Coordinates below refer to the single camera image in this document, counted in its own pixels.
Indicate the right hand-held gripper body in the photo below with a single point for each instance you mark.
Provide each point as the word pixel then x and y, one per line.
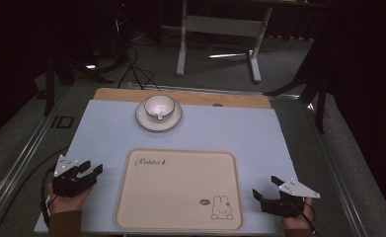
pixel 284 205

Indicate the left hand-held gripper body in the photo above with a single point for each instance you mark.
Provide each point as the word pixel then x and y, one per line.
pixel 69 186

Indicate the white saucer dark rim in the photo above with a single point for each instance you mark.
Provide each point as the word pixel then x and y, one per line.
pixel 157 125

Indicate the beige tray rabbit print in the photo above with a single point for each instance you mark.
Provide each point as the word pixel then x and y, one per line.
pixel 177 194

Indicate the white cup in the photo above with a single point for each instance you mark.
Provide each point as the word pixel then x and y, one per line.
pixel 159 106

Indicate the person's left hand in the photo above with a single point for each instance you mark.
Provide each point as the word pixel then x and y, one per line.
pixel 65 204

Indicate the person's right hand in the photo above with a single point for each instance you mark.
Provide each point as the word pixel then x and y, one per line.
pixel 295 222

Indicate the light blue table mat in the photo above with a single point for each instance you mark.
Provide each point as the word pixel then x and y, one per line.
pixel 108 138

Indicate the black tripod stand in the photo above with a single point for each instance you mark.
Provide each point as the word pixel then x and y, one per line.
pixel 50 85
pixel 319 98

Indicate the wooden table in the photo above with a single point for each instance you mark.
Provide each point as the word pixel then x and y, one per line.
pixel 193 97

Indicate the dark equipment stand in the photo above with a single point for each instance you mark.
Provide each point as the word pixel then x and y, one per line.
pixel 122 33

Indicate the metal floor rail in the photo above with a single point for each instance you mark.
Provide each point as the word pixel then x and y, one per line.
pixel 340 171
pixel 19 158

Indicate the white metal table frame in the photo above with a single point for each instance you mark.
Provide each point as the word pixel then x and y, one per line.
pixel 225 25

